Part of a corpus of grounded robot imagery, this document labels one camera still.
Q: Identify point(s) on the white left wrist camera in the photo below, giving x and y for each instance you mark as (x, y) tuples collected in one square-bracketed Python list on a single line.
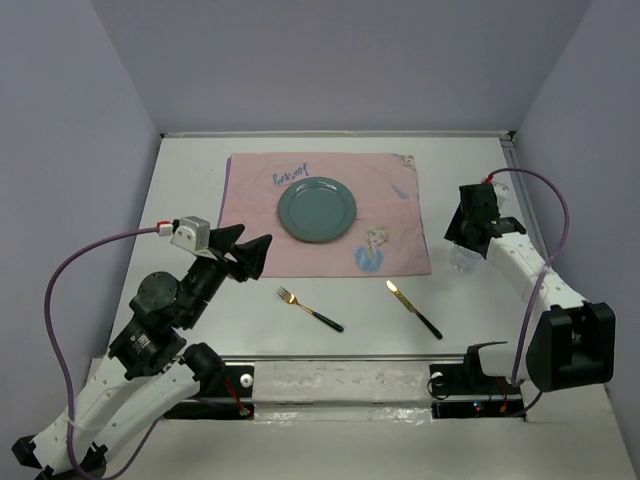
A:
[(191, 234)]

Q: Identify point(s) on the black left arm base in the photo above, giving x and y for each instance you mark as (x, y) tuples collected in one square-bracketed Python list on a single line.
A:
[(230, 400)]

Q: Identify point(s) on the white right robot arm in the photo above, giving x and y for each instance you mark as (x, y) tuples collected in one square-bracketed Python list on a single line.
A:
[(569, 342)]

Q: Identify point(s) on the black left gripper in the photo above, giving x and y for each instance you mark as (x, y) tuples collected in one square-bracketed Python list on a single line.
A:
[(253, 254)]

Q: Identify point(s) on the gold knife black handle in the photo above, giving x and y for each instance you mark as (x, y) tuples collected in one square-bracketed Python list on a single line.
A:
[(411, 308)]

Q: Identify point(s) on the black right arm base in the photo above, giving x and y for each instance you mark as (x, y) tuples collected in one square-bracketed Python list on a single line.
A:
[(458, 394)]

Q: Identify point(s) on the pink cloth placemat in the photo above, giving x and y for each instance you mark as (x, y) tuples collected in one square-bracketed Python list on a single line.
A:
[(386, 238)]

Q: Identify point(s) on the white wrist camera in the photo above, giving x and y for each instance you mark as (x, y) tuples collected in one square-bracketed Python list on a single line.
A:
[(501, 190), (191, 234)]

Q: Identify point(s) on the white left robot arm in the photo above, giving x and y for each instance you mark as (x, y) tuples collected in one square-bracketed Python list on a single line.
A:
[(149, 368)]

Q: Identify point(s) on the teal ceramic plate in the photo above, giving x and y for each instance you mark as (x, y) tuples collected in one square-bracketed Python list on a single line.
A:
[(317, 210)]

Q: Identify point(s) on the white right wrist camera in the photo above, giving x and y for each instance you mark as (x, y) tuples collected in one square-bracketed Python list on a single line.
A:
[(501, 190)]

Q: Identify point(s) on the gold fork black handle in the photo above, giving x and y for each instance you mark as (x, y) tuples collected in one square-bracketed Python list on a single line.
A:
[(291, 299)]

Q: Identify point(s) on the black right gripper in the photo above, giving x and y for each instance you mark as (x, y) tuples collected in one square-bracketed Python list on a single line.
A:
[(455, 234)]

